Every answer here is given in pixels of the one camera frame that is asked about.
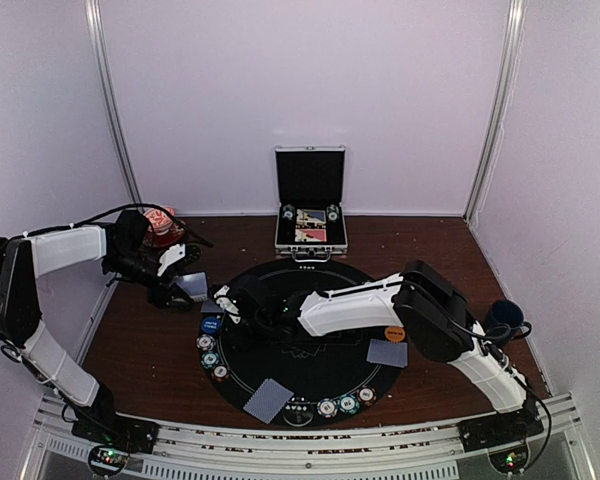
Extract chip stack in case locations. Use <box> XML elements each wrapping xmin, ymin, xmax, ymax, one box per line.
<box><xmin>281</xmin><ymin>204</ymin><xmax>296</xmax><ymax>221</ymax></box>
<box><xmin>326</xmin><ymin>204</ymin><xmax>341</xmax><ymax>222</ymax></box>

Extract orange big blind button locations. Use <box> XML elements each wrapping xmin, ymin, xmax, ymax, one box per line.
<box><xmin>384</xmin><ymin>326</ymin><xmax>406</xmax><ymax>343</ymax></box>

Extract blue white chips front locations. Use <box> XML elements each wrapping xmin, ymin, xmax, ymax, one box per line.
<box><xmin>316</xmin><ymin>398</ymin><xmax>339</xmax><ymax>419</ymax></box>

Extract green chips front seat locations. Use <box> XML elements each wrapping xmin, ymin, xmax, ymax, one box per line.
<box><xmin>337</xmin><ymin>395</ymin><xmax>360</xmax><ymax>415</ymax></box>

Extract grey blue card deck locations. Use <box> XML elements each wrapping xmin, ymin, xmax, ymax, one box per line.
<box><xmin>175</xmin><ymin>272</ymin><xmax>209</xmax><ymax>302</ymax></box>

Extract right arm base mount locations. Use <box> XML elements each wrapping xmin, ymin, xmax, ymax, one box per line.
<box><xmin>457</xmin><ymin>397</ymin><xmax>544</xmax><ymax>452</ymax></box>

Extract green chips seat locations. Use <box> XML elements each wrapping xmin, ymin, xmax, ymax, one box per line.
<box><xmin>337</xmin><ymin>395</ymin><xmax>360</xmax><ymax>415</ymax></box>
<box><xmin>201</xmin><ymin>351</ymin><xmax>220</xmax><ymax>370</ymax></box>

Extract dark blue mug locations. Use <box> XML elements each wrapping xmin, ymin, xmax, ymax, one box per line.
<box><xmin>484</xmin><ymin>299</ymin><xmax>532</xmax><ymax>347</ymax></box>

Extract aluminium front rail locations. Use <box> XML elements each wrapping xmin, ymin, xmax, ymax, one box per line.
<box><xmin>16</xmin><ymin>395</ymin><xmax>600</xmax><ymax>479</ymax></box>

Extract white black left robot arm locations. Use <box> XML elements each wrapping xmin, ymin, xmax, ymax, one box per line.
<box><xmin>0</xmin><ymin>204</ymin><xmax>212</xmax><ymax>444</ymax></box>

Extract round black poker mat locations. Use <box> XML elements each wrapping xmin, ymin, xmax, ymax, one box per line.
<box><xmin>203</xmin><ymin>260</ymin><xmax>404</xmax><ymax>428</ymax></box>

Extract left chip stack in case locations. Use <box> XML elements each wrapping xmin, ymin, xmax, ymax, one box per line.
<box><xmin>281</xmin><ymin>204</ymin><xmax>296</xmax><ymax>221</ymax></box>

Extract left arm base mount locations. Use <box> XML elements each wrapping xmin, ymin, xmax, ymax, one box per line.
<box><xmin>60</xmin><ymin>384</ymin><xmax>159</xmax><ymax>454</ymax></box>

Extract aluminium poker case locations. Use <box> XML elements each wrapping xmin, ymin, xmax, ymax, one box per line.
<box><xmin>274</xmin><ymin>145</ymin><xmax>348</xmax><ymax>262</ymax></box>

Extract right chip stack in case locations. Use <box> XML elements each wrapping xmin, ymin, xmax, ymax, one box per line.
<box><xmin>326</xmin><ymin>204</ymin><xmax>341</xmax><ymax>222</ymax></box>

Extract red floral plate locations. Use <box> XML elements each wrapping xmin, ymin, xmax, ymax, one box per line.
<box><xmin>143</xmin><ymin>219</ymin><xmax>185</xmax><ymax>249</ymax></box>

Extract blue card box in case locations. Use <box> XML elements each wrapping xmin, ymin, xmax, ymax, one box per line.
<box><xmin>296</xmin><ymin>209</ymin><xmax>326</xmax><ymax>228</ymax></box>

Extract clear round dealer button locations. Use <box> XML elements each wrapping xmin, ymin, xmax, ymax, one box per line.
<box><xmin>282</xmin><ymin>396</ymin><xmax>314</xmax><ymax>428</ymax></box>

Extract orange chips seat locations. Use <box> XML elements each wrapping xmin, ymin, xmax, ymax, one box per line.
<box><xmin>357</xmin><ymin>386</ymin><xmax>377</xmax><ymax>406</ymax></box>
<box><xmin>211</xmin><ymin>365</ymin><xmax>230</xmax><ymax>382</ymax></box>

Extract blue card front seat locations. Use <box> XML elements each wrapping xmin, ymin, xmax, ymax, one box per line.
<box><xmin>243</xmin><ymin>378</ymin><xmax>294</xmax><ymax>424</ymax></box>

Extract orange chips front seat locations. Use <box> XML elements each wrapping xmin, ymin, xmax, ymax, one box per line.
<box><xmin>357</xmin><ymin>386</ymin><xmax>377</xmax><ymax>406</ymax></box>

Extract blue white chips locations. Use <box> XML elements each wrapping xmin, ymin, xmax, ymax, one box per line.
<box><xmin>196</xmin><ymin>334</ymin><xmax>216</xmax><ymax>352</ymax></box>
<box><xmin>316</xmin><ymin>398</ymin><xmax>339</xmax><ymax>419</ymax></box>

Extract blue card seat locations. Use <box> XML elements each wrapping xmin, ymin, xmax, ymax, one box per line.
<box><xmin>366</xmin><ymin>339</ymin><xmax>408</xmax><ymax>368</ymax></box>
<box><xmin>243</xmin><ymin>378</ymin><xmax>294</xmax><ymax>424</ymax></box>
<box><xmin>200</xmin><ymin>299</ymin><xmax>224</xmax><ymax>315</ymax></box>

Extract red card box in case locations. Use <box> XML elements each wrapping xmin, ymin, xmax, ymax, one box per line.
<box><xmin>295</xmin><ymin>229</ymin><xmax>327</xmax><ymax>243</ymax></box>

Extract blue small blind button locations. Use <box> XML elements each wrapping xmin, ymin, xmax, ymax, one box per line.
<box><xmin>200</xmin><ymin>316</ymin><xmax>222</xmax><ymax>335</ymax></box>

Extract red white patterned bowl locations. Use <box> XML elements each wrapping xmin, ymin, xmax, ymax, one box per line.
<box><xmin>144</xmin><ymin>207</ymin><xmax>175</xmax><ymax>236</ymax></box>

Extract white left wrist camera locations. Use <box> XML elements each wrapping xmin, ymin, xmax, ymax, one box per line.
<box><xmin>157</xmin><ymin>243</ymin><xmax>186</xmax><ymax>277</ymax></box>

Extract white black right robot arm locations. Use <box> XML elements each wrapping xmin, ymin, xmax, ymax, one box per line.
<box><xmin>215</xmin><ymin>261</ymin><xmax>538</xmax><ymax>442</ymax></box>

